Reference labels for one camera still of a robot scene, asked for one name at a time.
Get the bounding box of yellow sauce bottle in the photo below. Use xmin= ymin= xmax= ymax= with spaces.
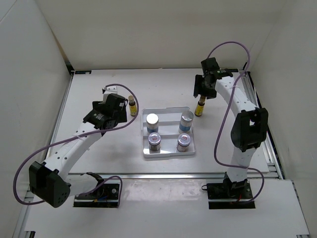
xmin=194 ymin=96 xmax=206 ymax=117
xmin=128 ymin=95 xmax=137 ymax=117

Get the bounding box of blue label jar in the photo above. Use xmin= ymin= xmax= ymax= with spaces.
xmin=178 ymin=111 xmax=194 ymax=133
xmin=146 ymin=114 xmax=159 ymax=134

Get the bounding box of dark spice jar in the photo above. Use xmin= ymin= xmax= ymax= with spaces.
xmin=148 ymin=132 xmax=161 ymax=151

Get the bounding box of orange spice jar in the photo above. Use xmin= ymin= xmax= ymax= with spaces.
xmin=176 ymin=133 xmax=191 ymax=152

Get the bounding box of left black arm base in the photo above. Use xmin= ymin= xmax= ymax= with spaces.
xmin=73 ymin=176 xmax=123 ymax=208

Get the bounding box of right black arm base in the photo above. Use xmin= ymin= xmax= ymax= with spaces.
xmin=201 ymin=173 xmax=256 ymax=210

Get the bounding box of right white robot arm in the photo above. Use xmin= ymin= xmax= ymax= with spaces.
xmin=193 ymin=58 xmax=268 ymax=198

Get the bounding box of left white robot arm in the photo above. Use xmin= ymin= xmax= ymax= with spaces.
xmin=29 ymin=93 xmax=128 ymax=208

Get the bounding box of white divided tray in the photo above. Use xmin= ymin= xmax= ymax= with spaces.
xmin=141 ymin=107 xmax=196 ymax=159

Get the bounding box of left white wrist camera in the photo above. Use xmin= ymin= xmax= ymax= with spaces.
xmin=102 ymin=86 xmax=117 ymax=101

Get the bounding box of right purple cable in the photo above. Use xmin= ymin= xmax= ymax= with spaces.
xmin=207 ymin=41 xmax=265 ymax=204

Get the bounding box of purple cable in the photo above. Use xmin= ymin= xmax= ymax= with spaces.
xmin=207 ymin=41 xmax=265 ymax=204
xmin=13 ymin=83 xmax=138 ymax=205

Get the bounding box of front aluminium rail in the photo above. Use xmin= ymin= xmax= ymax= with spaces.
xmin=66 ymin=173 xmax=228 ymax=179

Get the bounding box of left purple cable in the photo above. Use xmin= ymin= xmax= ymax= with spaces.
xmin=13 ymin=83 xmax=138 ymax=205

